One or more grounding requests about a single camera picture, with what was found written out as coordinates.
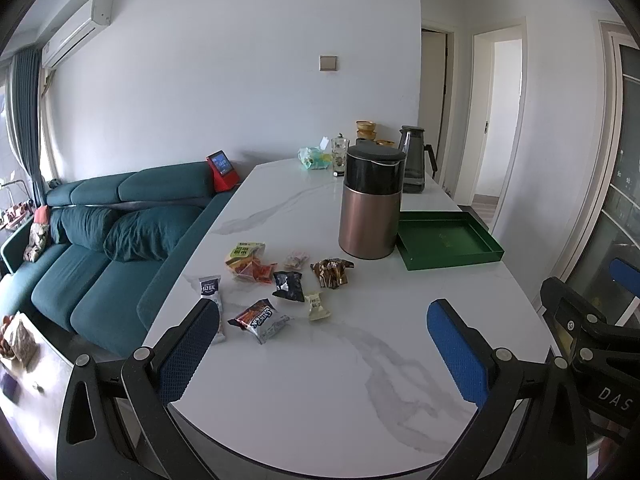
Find teal cushion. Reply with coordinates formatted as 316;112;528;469
103;205;203;262

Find clear pink candy packet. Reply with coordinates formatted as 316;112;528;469
283;250;309;271

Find red smart display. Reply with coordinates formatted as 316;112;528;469
206;151;240;193

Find blue curtain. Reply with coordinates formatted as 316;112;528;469
10;47;46;206

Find teal sofa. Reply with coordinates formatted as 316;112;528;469
1;162;233;358

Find wall switch panel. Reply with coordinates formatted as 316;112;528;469
319;55;338;72

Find red small snack bar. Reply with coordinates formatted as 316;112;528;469
253;263;278;284

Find dried fruit vegetable bag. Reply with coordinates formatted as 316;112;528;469
224;242;266;281

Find patterned pillow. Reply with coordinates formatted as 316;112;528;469
23;205;50;262

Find green tray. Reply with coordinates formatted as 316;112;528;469
396;211;504;271

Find chocolate wafer packet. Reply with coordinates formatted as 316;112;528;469
228;299;290;344

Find white blue snack packet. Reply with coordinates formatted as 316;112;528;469
198;275;226;344

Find cream small snack packet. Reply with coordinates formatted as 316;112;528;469
306;292;331;322

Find glass jar with lid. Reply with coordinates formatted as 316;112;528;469
331;133;349;177

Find smoky glass pitcher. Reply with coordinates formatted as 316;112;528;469
398;126;437;194

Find copper thermos jug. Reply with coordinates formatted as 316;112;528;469
338;139;406;260

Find white air conditioner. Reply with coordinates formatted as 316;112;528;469
41;0;113;70

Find stacked gold bowls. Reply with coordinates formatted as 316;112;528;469
356;120;396;148

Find black snack packet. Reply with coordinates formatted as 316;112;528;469
272;271;305;302

